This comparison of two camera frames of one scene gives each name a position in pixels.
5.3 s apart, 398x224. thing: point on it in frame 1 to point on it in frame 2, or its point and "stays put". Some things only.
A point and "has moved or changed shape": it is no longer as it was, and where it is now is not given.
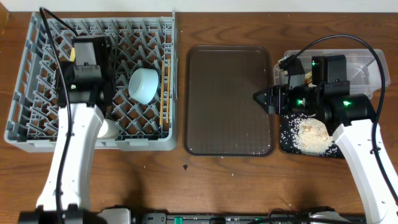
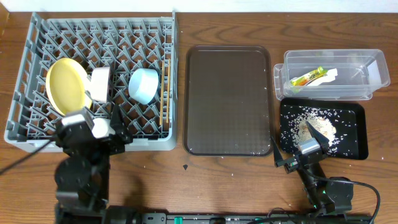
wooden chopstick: (162, 92) stays put
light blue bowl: (143, 84) stays put
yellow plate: (72, 57) has moved or changed shape
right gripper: (276, 96) to (290, 167)
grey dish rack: (144, 47) stays put
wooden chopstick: (168, 90) stays put
